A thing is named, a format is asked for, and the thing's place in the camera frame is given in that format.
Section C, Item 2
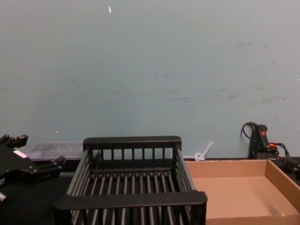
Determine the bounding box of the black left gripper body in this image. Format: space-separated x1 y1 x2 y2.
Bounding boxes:
0 143 39 188

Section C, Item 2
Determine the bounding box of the clear plastic case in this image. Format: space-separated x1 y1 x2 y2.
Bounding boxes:
28 141 84 163

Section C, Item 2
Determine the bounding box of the black table cloth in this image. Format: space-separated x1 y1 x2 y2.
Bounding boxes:
0 157 300 225

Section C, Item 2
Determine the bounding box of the shallow brown cardboard tray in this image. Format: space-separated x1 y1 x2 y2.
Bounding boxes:
184 158 300 225

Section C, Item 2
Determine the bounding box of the black rack with steel bars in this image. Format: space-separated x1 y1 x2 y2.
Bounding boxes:
52 135 208 225

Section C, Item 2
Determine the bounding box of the white three-armed plastic piece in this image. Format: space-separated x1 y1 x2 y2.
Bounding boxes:
194 140 214 163

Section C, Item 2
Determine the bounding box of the black tool cable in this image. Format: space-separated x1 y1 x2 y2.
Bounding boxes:
240 121 292 171

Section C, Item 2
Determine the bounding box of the black corded tool red switch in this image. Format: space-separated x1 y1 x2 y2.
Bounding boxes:
248 123 282 160

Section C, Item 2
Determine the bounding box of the plain pale wall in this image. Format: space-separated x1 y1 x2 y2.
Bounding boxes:
0 0 300 160

